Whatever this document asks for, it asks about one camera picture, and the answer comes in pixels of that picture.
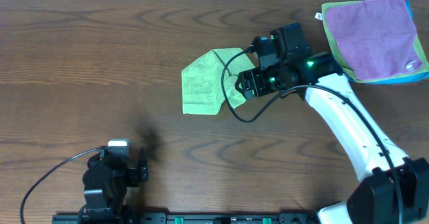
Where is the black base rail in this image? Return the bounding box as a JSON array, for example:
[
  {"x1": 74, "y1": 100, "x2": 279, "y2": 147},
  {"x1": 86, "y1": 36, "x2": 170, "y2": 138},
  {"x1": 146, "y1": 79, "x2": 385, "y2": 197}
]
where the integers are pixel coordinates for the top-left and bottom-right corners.
[{"x1": 52, "y1": 212, "x2": 320, "y2": 224}]

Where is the black left camera cable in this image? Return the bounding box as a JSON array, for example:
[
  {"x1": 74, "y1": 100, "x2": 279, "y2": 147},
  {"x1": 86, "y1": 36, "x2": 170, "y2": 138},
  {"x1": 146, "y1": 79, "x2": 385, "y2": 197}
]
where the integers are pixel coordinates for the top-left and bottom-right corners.
[{"x1": 19, "y1": 146, "x2": 105, "y2": 224}]

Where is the blue cloth at stack bottom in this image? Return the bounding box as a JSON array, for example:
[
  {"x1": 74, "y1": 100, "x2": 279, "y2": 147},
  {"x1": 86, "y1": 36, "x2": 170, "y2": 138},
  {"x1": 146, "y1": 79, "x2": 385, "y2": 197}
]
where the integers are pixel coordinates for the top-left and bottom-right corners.
[{"x1": 346, "y1": 1, "x2": 428, "y2": 85}]

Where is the purple microfiber cloth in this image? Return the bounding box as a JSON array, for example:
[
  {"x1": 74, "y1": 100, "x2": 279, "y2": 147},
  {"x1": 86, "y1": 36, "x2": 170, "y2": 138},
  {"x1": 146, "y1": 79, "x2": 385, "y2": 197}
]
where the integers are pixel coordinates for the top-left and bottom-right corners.
[{"x1": 325, "y1": 0, "x2": 425, "y2": 80}]

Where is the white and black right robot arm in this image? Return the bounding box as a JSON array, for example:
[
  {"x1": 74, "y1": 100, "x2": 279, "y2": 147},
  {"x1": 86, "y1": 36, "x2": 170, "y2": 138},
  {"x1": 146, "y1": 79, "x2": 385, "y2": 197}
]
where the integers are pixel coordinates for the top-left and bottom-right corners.
[{"x1": 235, "y1": 23, "x2": 428, "y2": 223}]

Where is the light green microfiber cloth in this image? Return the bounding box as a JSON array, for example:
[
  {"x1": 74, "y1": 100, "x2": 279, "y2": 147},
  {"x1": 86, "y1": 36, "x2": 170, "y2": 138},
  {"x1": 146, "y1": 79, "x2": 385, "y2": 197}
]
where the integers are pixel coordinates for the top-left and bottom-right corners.
[{"x1": 182, "y1": 48, "x2": 255, "y2": 115}]

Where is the olive green cloth in stack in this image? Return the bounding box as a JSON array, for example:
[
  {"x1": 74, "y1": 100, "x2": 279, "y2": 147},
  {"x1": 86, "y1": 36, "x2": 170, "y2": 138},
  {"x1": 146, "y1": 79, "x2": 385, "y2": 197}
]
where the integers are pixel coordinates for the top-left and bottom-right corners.
[{"x1": 315, "y1": 1, "x2": 428, "y2": 82}]

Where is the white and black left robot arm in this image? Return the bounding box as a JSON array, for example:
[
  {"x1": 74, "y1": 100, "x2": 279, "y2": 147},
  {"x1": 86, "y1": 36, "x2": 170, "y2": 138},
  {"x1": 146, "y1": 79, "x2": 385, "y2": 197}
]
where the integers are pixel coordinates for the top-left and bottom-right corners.
[{"x1": 77, "y1": 146, "x2": 148, "y2": 223}]

